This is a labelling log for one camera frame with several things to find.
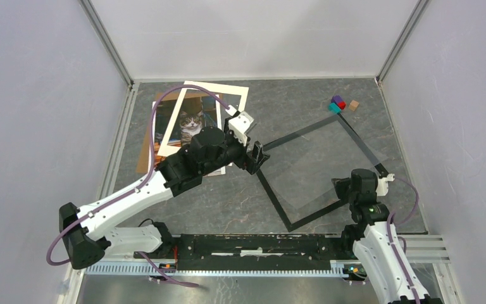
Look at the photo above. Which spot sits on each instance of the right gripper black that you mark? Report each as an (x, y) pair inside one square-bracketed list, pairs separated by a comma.
[(339, 184)]

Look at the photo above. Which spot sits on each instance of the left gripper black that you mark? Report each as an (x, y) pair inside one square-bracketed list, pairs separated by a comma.
[(250, 163)]

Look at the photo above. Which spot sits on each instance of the clear acrylic sheet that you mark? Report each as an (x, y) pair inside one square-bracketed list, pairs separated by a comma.
[(300, 171)]

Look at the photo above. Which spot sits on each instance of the black picture frame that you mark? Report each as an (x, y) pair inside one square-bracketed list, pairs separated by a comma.
[(295, 219)]

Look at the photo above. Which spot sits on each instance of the cat photo print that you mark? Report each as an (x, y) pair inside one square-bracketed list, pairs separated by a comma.
[(197, 111)]

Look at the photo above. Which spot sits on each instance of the white mat board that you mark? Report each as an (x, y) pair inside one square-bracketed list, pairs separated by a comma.
[(164, 148)]

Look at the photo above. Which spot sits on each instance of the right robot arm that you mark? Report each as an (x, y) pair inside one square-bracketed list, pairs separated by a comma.
[(373, 239)]

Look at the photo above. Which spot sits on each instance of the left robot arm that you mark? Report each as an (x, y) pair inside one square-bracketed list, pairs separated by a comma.
[(90, 232)]

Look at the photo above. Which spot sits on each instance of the teal cube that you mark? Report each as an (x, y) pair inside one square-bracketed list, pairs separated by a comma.
[(334, 108)]

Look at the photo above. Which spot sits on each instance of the tan wooden cube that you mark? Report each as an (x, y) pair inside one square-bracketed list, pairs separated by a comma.
[(353, 105)]

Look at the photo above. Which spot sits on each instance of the purple cube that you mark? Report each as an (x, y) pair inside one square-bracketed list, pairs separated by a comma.
[(337, 99)]

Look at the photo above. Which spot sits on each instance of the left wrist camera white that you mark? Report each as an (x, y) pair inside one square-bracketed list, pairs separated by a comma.
[(240, 123)]

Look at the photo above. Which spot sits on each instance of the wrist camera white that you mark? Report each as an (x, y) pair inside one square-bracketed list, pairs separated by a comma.
[(240, 123), (383, 184)]

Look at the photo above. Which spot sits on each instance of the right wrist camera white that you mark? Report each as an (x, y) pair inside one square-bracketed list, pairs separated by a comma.
[(383, 184)]

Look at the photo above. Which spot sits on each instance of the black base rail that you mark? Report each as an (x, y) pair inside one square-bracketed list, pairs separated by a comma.
[(254, 252)]

